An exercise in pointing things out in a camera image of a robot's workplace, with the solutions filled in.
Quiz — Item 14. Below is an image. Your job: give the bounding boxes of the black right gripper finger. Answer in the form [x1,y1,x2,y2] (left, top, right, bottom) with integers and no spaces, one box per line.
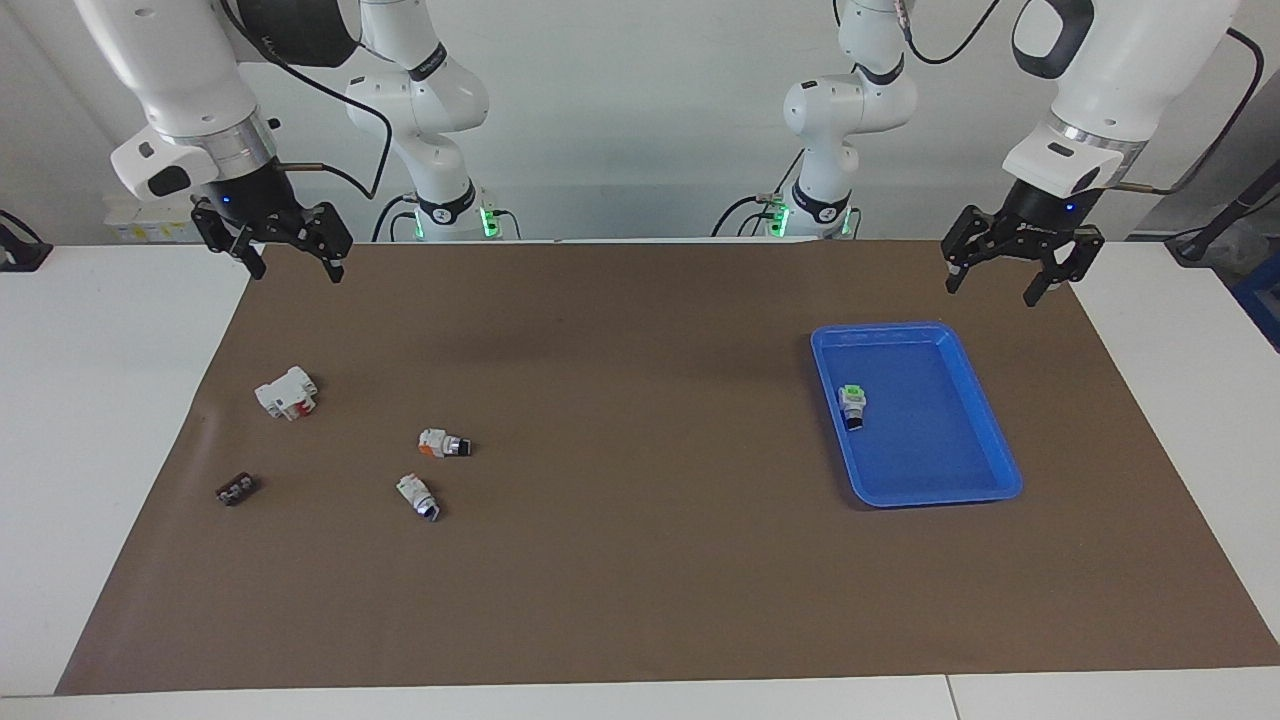
[299,204,355,284]
[191,199,269,282]

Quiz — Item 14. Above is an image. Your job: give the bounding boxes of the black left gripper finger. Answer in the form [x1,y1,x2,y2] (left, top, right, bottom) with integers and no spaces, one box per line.
[941,206,987,295]
[1024,227,1105,307]

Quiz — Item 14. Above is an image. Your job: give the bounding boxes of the white box yellow labels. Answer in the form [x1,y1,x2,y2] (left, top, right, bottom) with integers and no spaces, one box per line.
[103,193,216,244]

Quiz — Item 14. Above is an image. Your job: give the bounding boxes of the black stand pole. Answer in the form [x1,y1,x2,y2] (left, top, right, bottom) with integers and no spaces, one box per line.
[1165,160,1280,266]

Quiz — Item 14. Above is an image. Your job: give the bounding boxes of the white circuit breaker red lever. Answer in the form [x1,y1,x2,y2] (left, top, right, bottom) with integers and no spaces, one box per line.
[253,366,320,422]

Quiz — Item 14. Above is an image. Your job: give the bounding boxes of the blue crate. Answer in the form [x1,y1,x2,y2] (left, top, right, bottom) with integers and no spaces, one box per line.
[1232,250,1280,353]

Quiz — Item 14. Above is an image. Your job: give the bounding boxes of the blue plastic tray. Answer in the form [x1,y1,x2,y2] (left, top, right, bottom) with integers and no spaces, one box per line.
[810,321,1024,510]

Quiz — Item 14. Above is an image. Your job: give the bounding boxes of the brown table mat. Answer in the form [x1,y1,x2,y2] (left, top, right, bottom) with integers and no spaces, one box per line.
[55,240,1280,696]

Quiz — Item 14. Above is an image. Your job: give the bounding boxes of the black base cable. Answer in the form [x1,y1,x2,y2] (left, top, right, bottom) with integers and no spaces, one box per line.
[711,150,807,239]
[371,194,417,243]

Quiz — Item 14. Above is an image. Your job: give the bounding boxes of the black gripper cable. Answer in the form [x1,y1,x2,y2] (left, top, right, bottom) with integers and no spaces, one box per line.
[1108,28,1258,196]
[215,0,394,201]

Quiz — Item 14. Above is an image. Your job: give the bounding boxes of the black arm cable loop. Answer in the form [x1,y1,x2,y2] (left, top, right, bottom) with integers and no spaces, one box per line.
[896,0,1003,65]

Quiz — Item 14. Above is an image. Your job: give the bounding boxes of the black clamp mount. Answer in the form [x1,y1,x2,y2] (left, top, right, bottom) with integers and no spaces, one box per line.
[0,210,53,273]

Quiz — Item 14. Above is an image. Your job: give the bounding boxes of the selector switch orange green blocks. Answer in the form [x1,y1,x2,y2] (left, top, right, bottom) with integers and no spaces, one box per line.
[417,427,473,461]

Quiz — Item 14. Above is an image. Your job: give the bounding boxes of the small white-grey switch part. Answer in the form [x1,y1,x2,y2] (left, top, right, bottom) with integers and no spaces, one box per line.
[396,473,442,524]

